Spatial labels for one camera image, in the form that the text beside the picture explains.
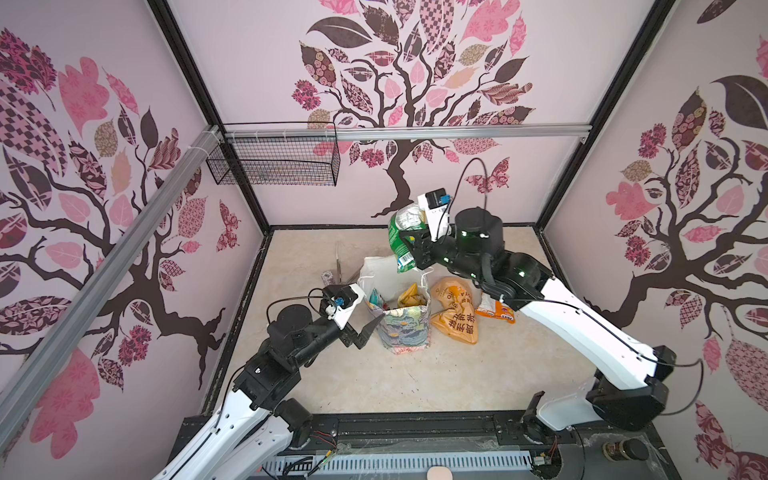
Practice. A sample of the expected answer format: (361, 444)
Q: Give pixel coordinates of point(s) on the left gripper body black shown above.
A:
(348, 336)

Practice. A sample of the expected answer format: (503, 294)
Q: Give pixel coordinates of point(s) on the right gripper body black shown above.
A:
(430, 253)

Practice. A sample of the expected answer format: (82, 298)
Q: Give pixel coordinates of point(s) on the colourful paper bag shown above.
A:
(402, 330)

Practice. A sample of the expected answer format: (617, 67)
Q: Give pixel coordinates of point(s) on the orange snack bag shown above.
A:
(455, 317)

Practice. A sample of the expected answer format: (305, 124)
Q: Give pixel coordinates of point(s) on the small orange snack packet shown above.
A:
(493, 309)

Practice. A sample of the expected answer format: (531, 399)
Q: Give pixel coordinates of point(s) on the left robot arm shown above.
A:
(257, 420)

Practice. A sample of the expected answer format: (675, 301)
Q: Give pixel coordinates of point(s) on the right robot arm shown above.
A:
(627, 389)

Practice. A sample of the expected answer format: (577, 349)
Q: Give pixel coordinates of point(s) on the yellow snack packet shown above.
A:
(412, 297)

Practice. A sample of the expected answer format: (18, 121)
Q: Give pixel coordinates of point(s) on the small glass jar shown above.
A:
(328, 278)

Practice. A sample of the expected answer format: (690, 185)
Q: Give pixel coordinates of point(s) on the metal tongs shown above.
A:
(338, 263)

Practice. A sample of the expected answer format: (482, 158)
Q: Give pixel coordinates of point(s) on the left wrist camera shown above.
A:
(339, 302)

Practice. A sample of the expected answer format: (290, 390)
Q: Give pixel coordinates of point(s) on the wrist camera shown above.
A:
(434, 204)
(339, 302)

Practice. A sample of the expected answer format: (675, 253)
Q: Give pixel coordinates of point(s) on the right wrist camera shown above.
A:
(434, 204)

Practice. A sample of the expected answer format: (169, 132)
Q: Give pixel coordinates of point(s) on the white slotted cable duct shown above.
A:
(396, 465)

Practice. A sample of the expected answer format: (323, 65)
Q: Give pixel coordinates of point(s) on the black wire basket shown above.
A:
(287, 153)

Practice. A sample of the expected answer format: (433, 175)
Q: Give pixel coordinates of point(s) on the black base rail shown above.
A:
(571, 454)

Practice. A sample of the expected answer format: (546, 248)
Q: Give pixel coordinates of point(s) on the back aluminium rail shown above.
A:
(415, 133)

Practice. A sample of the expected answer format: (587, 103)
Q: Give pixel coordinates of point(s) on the aluminium rail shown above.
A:
(415, 133)
(30, 382)

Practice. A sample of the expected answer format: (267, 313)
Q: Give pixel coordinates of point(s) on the left aluminium rail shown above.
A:
(30, 382)

